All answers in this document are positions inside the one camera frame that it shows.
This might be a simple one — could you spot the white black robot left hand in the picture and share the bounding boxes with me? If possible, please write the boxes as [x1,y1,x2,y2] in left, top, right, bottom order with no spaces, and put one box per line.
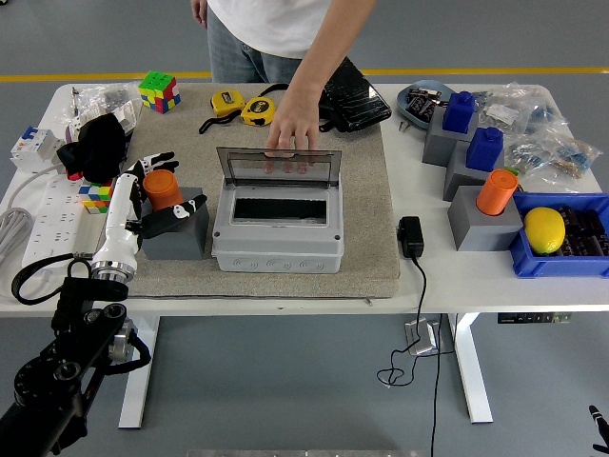
[91,150,209,268]

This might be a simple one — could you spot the person's left hand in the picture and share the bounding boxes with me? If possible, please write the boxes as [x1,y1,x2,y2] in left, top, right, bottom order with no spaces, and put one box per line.
[264,89,322,175]

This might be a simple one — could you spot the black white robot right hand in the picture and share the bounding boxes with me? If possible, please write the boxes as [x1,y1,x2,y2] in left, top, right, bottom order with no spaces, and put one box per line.
[588,405,609,456]

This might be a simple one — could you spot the person's right hand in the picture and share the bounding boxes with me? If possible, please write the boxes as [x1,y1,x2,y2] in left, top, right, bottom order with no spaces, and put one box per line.
[189,0,209,30]

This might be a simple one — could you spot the orange cylinder battery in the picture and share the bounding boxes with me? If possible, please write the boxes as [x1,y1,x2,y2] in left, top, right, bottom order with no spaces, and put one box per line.
[142,169,185,213]
[476,169,519,217]

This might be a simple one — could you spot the smoky transparent box lid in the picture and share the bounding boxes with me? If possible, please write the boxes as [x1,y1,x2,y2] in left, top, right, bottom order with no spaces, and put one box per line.
[216,147,343,189]

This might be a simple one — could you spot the grey holder block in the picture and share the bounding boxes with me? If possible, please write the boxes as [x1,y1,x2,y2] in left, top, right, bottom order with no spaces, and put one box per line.
[137,187,210,261]
[447,184,524,252]
[422,111,477,168]
[442,140,505,203]

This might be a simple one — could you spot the grey electrical junction box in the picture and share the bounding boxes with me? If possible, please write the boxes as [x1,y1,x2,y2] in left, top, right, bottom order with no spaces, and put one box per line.
[210,184,344,275]

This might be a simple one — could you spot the silver floor socket box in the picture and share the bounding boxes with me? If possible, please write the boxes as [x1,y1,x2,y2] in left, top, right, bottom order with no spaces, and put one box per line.
[403,319,442,357]

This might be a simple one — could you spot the small colourful puzzle cube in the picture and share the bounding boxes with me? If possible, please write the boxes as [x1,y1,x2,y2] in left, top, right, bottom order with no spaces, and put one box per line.
[78,179,115,215]

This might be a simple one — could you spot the yellow tape measure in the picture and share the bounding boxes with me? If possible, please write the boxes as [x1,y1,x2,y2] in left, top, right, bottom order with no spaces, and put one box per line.
[198,89,246,135]
[240,96,277,128]

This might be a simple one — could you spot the white power strip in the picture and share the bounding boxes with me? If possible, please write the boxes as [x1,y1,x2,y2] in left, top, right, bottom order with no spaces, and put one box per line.
[21,176,108,276]

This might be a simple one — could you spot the shiny black pouch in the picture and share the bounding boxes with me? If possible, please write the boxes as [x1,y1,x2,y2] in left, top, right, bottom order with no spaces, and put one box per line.
[259,55,393,133]

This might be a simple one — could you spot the person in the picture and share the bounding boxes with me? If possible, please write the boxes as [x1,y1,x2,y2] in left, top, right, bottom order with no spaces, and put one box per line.
[189,0,377,85]

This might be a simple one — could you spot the grey-brown mat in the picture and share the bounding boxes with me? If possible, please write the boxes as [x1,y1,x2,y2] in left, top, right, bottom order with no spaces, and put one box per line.
[126,84,402,300]

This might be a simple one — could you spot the black cloth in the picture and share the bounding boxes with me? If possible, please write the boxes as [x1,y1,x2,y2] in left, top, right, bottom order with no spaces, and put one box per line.
[55,112,133,186]

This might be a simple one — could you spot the large colourful puzzle cube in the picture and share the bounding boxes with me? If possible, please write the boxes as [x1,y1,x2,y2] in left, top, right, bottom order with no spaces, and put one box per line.
[138,70,182,115]

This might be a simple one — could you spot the white socket part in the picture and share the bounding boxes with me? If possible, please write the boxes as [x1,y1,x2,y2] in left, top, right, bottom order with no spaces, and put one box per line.
[112,102,138,135]

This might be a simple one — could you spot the blue-grey shallow tray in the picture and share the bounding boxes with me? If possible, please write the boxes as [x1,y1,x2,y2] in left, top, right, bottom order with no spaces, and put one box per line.
[396,79,461,132]

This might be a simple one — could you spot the white packaged parts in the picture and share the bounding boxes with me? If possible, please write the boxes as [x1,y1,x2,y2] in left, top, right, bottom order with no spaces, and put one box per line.
[64,102,104,143]

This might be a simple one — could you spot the white circuit breaker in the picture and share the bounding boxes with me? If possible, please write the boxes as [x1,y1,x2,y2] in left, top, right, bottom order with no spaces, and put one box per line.
[10,126,66,173]

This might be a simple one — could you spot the clear bag of parts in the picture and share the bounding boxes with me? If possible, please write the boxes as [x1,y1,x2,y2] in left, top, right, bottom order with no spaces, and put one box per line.
[503,128,604,181]
[75,83,144,120]
[475,81,570,139]

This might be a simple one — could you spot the dark electronic parts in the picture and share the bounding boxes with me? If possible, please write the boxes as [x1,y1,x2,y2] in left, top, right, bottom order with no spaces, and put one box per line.
[405,88,439,123]

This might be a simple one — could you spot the black table control panel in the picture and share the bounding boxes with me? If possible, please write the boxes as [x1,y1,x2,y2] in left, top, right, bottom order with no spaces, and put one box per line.
[498,311,573,325]

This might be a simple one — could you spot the white table leg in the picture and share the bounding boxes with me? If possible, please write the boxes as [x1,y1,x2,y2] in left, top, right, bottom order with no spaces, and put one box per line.
[117,314,162,429]
[449,312,494,425]

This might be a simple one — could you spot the black power adapter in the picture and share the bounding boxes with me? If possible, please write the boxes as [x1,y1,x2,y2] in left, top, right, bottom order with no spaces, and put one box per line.
[397,215,425,259]

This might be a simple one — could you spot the blue plastic block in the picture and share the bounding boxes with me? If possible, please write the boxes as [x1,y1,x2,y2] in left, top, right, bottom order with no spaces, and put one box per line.
[465,126,505,173]
[442,90,480,134]

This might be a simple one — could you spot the blue plastic bin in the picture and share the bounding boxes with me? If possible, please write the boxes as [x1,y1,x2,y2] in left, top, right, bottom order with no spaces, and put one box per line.
[508,191,609,279]

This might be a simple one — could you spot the yellow lemon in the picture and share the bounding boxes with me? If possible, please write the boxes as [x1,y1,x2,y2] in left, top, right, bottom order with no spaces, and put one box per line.
[523,207,567,256]

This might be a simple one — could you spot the black capacitors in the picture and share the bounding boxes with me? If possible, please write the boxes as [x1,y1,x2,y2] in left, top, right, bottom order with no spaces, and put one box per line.
[554,204,609,258]

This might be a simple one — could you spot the black hanging cable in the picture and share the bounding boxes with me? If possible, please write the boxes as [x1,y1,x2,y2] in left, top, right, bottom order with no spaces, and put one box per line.
[429,312,458,457]

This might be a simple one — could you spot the black adapter cord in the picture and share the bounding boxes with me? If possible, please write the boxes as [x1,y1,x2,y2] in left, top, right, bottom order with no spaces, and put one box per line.
[377,254,429,387]

